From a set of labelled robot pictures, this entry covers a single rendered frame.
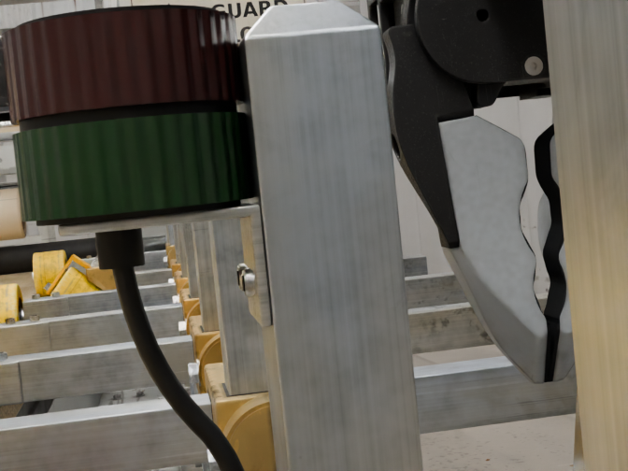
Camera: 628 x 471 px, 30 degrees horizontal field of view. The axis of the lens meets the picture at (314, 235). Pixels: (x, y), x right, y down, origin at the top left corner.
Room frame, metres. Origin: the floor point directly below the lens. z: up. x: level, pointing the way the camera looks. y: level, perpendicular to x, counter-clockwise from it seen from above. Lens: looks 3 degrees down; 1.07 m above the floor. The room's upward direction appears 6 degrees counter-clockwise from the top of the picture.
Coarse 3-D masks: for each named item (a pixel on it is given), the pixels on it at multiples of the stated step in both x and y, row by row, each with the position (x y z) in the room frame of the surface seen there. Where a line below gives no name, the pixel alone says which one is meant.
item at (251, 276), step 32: (32, 128) 0.29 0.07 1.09; (64, 224) 0.29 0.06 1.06; (96, 224) 0.29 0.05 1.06; (128, 224) 0.29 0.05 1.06; (160, 224) 0.29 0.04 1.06; (256, 224) 0.29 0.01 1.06; (128, 256) 0.30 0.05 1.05; (256, 256) 0.29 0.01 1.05; (128, 288) 0.30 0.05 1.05; (256, 288) 0.29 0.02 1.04; (128, 320) 0.30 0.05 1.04; (256, 320) 0.31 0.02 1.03; (160, 352) 0.30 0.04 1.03; (160, 384) 0.30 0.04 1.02; (192, 416) 0.30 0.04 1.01; (224, 448) 0.30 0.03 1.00
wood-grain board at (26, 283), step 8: (0, 280) 2.64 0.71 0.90; (8, 280) 2.61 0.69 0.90; (16, 280) 2.58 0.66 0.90; (24, 280) 2.55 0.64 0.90; (32, 280) 2.53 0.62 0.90; (24, 288) 2.33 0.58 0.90; (32, 288) 2.31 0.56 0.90; (24, 296) 2.12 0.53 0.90; (0, 408) 0.98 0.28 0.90; (8, 408) 1.04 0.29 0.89; (16, 408) 1.09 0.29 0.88; (0, 416) 0.98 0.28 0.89; (8, 416) 1.03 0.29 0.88
